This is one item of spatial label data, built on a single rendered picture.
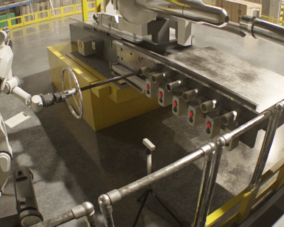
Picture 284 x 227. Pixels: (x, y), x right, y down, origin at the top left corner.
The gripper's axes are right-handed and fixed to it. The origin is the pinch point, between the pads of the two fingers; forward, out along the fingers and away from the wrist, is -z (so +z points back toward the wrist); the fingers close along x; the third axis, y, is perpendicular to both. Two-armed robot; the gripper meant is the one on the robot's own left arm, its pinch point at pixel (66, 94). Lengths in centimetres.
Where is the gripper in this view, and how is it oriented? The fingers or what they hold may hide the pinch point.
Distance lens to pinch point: 191.3
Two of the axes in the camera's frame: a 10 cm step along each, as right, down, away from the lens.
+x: -5.7, -4.4, 7.0
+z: -8.2, 3.1, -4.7
